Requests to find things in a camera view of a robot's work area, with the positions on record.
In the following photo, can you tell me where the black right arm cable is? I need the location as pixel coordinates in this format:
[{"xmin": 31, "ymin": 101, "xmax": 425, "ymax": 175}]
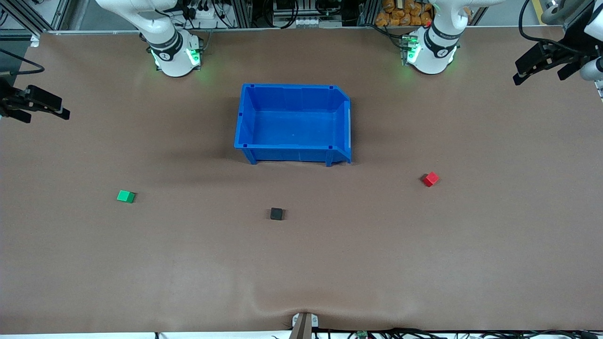
[{"xmin": 0, "ymin": 48, "xmax": 46, "ymax": 77}]

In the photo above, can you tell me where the white power strip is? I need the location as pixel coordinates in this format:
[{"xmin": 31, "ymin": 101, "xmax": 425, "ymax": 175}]
[{"xmin": 185, "ymin": 4, "xmax": 223, "ymax": 30}]

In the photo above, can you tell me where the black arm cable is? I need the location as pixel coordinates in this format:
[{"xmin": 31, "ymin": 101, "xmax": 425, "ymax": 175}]
[
  {"xmin": 518, "ymin": 0, "xmax": 581, "ymax": 57},
  {"xmin": 0, "ymin": 48, "xmax": 46, "ymax": 77}
]

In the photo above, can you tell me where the blue plastic storage bin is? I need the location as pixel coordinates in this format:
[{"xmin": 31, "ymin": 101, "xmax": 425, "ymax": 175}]
[{"xmin": 234, "ymin": 84, "xmax": 352, "ymax": 167}]

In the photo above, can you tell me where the orange snack bag pile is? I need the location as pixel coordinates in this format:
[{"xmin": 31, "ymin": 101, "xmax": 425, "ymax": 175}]
[{"xmin": 375, "ymin": 0, "xmax": 434, "ymax": 27}]

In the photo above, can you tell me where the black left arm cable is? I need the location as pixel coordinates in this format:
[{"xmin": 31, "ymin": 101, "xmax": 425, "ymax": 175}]
[{"xmin": 518, "ymin": 0, "xmax": 581, "ymax": 57}]

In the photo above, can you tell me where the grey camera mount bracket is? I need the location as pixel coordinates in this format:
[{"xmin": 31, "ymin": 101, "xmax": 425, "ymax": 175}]
[{"xmin": 292, "ymin": 313, "xmax": 319, "ymax": 339}]

